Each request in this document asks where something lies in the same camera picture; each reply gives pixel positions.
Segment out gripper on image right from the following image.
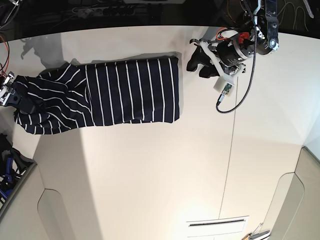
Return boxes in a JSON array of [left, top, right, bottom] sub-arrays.
[[186, 32, 252, 78]]

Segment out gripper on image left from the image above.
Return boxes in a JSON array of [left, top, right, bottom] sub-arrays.
[[0, 71, 38, 114]]

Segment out navy white striped T-shirt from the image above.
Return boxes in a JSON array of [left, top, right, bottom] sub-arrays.
[[13, 56, 180, 135]]

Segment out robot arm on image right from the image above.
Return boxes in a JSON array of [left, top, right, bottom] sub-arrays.
[[186, 0, 279, 78]]

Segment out tools at bottom edge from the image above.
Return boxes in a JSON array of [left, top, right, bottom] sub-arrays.
[[242, 223, 271, 240]]

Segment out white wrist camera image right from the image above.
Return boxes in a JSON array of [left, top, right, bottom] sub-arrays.
[[213, 76, 236, 96]]

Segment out braided camera cable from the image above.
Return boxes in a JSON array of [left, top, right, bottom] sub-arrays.
[[216, 0, 260, 115]]

